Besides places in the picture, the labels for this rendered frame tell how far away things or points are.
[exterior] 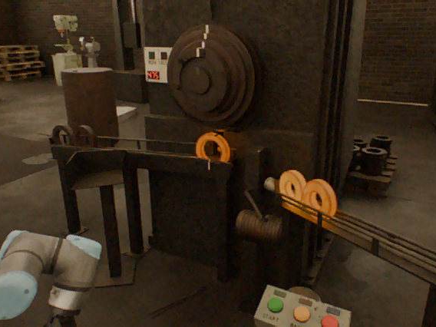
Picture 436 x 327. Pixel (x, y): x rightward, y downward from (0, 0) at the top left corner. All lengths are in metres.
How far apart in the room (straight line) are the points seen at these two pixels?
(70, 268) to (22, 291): 0.16
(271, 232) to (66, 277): 0.93
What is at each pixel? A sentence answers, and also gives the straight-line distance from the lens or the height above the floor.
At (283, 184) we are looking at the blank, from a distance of 1.58.
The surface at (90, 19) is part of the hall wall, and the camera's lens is 10.92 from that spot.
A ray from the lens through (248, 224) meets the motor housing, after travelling 1.70.
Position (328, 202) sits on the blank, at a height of 0.74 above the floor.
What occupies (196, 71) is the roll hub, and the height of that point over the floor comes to 1.16.
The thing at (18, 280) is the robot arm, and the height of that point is 0.85.
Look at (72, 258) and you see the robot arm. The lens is 1.02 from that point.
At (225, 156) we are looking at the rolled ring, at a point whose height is 0.74.
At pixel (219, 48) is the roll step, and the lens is 1.67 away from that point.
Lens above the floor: 1.33
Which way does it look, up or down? 19 degrees down
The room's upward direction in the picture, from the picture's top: straight up
